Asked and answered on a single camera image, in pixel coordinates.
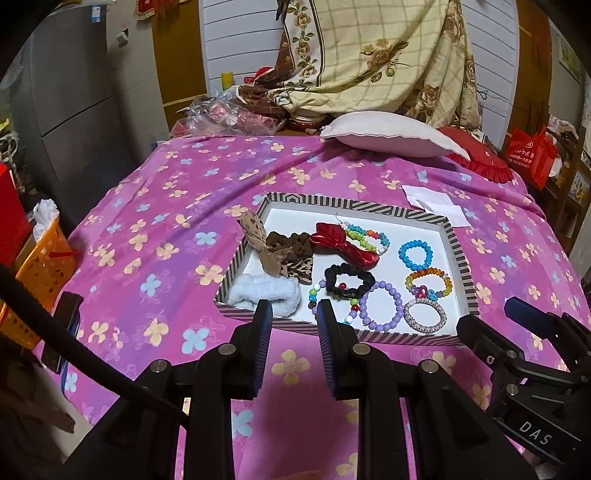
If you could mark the brown wooden door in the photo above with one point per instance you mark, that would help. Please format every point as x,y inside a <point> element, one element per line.
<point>531,69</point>

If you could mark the leopard print hair bow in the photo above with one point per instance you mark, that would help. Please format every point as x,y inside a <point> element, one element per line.
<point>265,258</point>

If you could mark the wooden shelf rack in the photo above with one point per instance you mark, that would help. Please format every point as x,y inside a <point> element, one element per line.
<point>575,184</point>

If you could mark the pink floral bedsheet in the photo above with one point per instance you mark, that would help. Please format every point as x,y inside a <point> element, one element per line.
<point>161,207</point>

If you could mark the black scrunchie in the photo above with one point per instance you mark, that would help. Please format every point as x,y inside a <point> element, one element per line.
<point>332,277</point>

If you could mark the white tissue wad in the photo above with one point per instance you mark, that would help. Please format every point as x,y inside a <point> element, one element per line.
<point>46,210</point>

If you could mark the beige floral quilt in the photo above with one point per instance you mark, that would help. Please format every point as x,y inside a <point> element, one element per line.
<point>369,46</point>

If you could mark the red hanging decoration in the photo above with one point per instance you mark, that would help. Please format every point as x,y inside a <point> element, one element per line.
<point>157,7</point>

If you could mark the striped rim tray box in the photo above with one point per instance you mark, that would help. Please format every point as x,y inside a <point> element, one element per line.
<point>323,214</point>

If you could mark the white paper sheet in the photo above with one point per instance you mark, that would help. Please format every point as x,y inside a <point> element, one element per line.
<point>434,201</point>

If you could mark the red box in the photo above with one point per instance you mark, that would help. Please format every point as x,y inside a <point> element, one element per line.
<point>11,212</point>

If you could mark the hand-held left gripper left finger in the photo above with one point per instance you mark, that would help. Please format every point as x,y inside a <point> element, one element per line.
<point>267,332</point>

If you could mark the brown scrunchie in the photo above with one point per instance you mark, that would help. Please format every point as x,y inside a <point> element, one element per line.
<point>291,242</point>

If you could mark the white pillow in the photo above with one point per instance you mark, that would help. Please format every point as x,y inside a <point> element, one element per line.
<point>383,134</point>

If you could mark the yellow bottle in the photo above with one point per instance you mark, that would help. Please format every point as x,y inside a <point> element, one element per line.
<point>228,83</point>

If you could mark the red ruffled cushion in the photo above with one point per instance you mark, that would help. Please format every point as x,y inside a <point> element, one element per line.
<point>485,159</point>

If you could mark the round wooden box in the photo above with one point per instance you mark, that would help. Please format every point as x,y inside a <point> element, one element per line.
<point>302,123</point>

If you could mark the clear plastic bag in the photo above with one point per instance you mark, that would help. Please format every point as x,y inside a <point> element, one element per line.
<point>221,115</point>

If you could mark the red shopping bag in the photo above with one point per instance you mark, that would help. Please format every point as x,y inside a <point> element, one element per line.
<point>531,157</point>

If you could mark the dark smartphone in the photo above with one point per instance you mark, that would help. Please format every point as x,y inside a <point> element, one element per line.
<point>64,323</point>

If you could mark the grey refrigerator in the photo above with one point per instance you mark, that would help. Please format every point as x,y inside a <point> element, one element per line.
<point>83,92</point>

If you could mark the white wall socket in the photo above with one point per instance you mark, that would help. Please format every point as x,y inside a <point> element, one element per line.
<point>122,39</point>

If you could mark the orange plastic basket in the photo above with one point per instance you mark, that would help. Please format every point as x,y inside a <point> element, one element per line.
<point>46,263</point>

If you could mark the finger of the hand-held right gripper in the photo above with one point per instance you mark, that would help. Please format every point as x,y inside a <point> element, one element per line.
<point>480,337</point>
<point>526,311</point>

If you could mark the yellow wooden cabinet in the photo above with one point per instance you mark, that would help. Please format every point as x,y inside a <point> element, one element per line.
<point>180,55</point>

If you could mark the red satin hair bow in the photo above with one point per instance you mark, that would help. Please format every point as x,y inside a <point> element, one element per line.
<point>332,235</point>

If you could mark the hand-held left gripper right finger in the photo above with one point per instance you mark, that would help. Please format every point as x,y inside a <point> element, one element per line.
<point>323,332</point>

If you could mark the white fluffy scrunchie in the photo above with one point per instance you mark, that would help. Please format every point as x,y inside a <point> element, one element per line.
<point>249,290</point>

